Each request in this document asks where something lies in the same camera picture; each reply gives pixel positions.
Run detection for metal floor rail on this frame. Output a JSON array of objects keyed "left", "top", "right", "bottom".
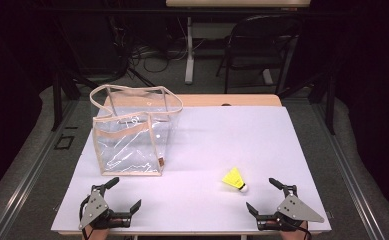
[
  {"left": 315, "top": 105, "right": 387, "bottom": 240},
  {"left": 0, "top": 99, "right": 81, "bottom": 240}
]

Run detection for wooden table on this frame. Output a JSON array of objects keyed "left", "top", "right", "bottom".
[{"left": 57, "top": 93, "right": 331, "bottom": 237}]

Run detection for yellow shuttlecock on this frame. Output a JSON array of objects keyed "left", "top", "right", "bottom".
[{"left": 221, "top": 166, "right": 250, "bottom": 194}]

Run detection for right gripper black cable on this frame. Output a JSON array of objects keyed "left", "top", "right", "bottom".
[{"left": 293, "top": 222, "right": 314, "bottom": 240}]

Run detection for black folding chair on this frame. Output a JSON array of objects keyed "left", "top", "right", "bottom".
[{"left": 216, "top": 14, "right": 303, "bottom": 95}]

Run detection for bundle of floor cables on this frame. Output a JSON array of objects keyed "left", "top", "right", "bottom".
[{"left": 113, "top": 14, "right": 191, "bottom": 75}]

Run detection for black floor socket frame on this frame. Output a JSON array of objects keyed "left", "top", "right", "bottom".
[{"left": 53, "top": 134, "right": 76, "bottom": 151}]

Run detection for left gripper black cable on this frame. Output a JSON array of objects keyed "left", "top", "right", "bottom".
[{"left": 78, "top": 195, "right": 93, "bottom": 240}]

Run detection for white desk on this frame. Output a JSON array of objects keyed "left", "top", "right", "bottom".
[{"left": 165, "top": 0, "right": 312, "bottom": 85}]

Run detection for white table board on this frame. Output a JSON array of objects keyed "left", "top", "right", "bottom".
[{"left": 50, "top": 105, "right": 332, "bottom": 234}]

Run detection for black metal stand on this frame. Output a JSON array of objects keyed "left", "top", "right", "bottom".
[
  {"left": 50, "top": 19, "right": 83, "bottom": 132},
  {"left": 278, "top": 66, "right": 337, "bottom": 136}
]

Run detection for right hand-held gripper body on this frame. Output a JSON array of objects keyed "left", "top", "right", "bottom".
[{"left": 255, "top": 184, "right": 326, "bottom": 232}]

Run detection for person's right hand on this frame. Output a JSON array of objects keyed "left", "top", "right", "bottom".
[{"left": 279, "top": 220, "right": 311, "bottom": 240}]

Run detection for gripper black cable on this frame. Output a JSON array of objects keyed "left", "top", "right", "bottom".
[
  {"left": 78, "top": 195, "right": 93, "bottom": 240},
  {"left": 293, "top": 222, "right": 314, "bottom": 240}
]

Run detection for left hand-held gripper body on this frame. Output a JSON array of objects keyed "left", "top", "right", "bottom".
[{"left": 78, "top": 185, "right": 133, "bottom": 231}]

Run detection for clear plastic tote bag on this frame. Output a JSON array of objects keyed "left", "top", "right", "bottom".
[{"left": 89, "top": 84, "right": 184, "bottom": 177}]

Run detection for person's left hand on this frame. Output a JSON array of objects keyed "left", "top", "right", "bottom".
[{"left": 83, "top": 225, "right": 110, "bottom": 240}]

